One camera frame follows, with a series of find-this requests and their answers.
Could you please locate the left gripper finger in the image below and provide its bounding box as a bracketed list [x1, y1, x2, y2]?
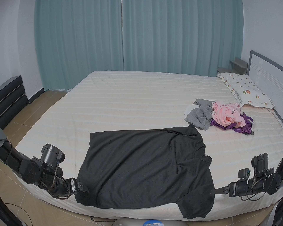
[77, 181, 89, 193]

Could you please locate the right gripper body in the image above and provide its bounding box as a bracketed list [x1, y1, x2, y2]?
[229, 178, 255, 197]

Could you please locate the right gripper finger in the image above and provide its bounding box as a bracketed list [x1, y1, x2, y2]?
[210, 187, 229, 195]

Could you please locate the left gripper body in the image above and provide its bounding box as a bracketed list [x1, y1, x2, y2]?
[51, 175, 78, 198]

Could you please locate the black T-shirt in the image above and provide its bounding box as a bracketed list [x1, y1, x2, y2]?
[75, 124, 215, 219]

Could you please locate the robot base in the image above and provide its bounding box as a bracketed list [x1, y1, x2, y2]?
[115, 217, 166, 226]

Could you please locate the bed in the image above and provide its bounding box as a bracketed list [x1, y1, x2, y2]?
[14, 50, 283, 221]

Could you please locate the purple garment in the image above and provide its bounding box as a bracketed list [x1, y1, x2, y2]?
[210, 112, 255, 135]

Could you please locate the pink garment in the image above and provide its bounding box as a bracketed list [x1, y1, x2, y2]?
[211, 100, 243, 129]

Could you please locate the grey garment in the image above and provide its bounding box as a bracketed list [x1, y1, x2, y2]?
[185, 99, 214, 131]

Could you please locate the white printed pillow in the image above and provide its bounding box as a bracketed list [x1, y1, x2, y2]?
[217, 72, 275, 109]

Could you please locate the grey bedside table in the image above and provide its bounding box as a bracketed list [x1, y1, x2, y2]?
[218, 57, 248, 77]

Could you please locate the blue-green curtain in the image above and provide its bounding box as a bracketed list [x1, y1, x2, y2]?
[122, 0, 244, 76]
[34, 0, 125, 91]

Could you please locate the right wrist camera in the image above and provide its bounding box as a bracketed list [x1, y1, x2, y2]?
[238, 168, 251, 180]

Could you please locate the black cable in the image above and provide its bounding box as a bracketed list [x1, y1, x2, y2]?
[0, 203, 30, 226]
[90, 217, 116, 223]

